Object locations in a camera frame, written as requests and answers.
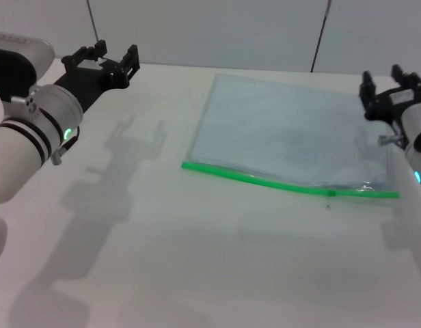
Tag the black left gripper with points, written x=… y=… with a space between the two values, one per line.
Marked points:
x=91 y=80

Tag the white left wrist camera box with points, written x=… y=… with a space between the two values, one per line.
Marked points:
x=33 y=51

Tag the green zip slider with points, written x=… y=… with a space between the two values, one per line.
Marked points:
x=330 y=193

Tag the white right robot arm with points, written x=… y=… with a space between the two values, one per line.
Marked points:
x=419 y=123

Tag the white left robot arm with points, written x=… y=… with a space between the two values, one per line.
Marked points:
x=22 y=136

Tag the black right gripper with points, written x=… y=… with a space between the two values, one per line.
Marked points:
x=384 y=104

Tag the clear document bag green zip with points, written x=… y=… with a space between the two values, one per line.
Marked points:
x=282 y=130

